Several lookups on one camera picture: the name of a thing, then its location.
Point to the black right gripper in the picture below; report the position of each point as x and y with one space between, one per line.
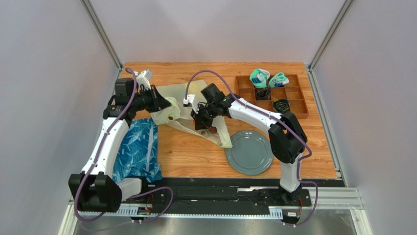
202 118

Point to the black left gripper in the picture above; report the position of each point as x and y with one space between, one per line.
158 103

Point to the pale yellow plastic bag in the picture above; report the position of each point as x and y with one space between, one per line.
178 117

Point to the dark red fake plum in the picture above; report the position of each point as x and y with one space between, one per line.
213 130

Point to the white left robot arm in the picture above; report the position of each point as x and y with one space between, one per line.
93 189

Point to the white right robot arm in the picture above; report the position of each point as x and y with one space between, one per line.
287 139

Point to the blue leaf-pattern cloth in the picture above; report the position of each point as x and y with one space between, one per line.
138 153

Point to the grey round plate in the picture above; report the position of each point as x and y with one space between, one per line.
250 153

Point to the black rolled sock upper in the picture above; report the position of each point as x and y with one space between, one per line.
262 93

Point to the teal white sock left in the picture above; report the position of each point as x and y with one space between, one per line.
259 78

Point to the teal white sock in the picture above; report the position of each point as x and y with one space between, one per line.
259 78
278 80

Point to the teal white sock right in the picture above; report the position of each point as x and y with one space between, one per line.
278 80

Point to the brown compartment tray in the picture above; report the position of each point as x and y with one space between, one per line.
292 92

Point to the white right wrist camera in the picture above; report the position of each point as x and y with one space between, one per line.
191 100

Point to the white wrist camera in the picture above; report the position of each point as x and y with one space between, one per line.
142 79
191 100

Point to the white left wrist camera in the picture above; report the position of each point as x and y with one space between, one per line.
142 79

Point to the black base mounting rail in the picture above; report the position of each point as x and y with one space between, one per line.
224 196

